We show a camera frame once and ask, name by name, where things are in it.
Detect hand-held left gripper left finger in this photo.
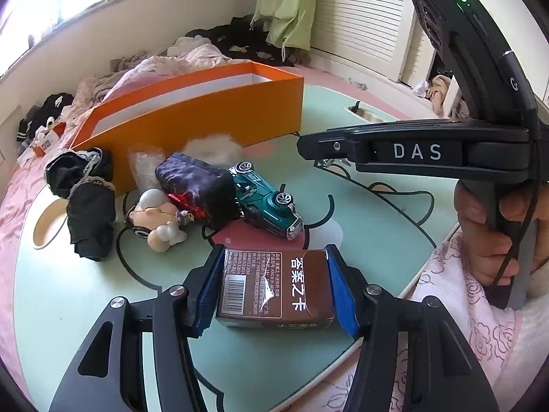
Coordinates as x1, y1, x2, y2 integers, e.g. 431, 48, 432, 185
48, 247, 228, 412

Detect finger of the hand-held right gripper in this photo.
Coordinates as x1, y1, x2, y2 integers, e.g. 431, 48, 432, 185
297, 125, 375, 169

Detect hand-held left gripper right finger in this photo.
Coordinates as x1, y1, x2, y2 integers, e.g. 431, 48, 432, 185
324, 244, 500, 412

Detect brown card box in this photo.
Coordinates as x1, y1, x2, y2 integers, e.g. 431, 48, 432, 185
214, 247, 336, 330

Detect green toy car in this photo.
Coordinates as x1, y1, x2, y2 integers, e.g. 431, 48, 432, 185
229, 162, 304, 240

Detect orange cardboard box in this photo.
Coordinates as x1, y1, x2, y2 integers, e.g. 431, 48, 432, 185
71, 61, 305, 194

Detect mint green desktop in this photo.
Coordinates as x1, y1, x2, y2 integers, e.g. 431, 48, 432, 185
13, 83, 462, 412

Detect person's right hand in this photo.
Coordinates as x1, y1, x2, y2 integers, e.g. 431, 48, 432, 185
454, 180, 539, 286

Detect beige clothing pile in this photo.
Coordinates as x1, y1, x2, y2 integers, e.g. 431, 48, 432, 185
412, 74, 470, 116

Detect dark purple pouch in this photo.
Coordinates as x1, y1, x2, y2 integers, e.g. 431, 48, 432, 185
155, 152, 241, 228

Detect white fluffy pompom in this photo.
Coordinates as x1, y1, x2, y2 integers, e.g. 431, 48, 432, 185
184, 134, 245, 164

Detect white slatted panel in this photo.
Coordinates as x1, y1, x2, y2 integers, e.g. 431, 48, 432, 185
311, 0, 438, 84

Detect rose print pink blanket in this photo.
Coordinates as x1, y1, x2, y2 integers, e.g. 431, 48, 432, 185
326, 227, 526, 412

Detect black clothes pile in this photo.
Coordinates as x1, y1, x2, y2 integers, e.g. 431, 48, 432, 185
186, 17, 309, 67

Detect clear plastic wrapper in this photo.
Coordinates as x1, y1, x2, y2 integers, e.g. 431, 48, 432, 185
128, 145, 167, 192

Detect black lace cloth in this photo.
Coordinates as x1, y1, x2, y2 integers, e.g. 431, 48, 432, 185
45, 148, 116, 262

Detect light green hanging cloth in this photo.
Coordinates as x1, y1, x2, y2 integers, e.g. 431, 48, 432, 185
253, 0, 327, 52

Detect pink floral quilt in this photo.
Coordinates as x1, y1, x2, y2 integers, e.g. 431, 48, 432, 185
103, 47, 241, 95

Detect red white tissue box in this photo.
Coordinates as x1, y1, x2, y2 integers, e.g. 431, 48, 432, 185
32, 122, 67, 157

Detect beige fuzzy blanket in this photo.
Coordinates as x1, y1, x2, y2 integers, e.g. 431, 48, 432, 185
71, 56, 151, 108

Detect black white printed clothes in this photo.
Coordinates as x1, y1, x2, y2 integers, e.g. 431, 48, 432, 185
17, 93, 73, 144

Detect window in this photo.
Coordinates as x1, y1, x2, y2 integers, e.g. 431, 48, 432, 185
0, 0, 258, 78

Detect pig figure keychain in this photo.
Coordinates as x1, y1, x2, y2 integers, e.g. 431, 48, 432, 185
129, 189, 207, 252

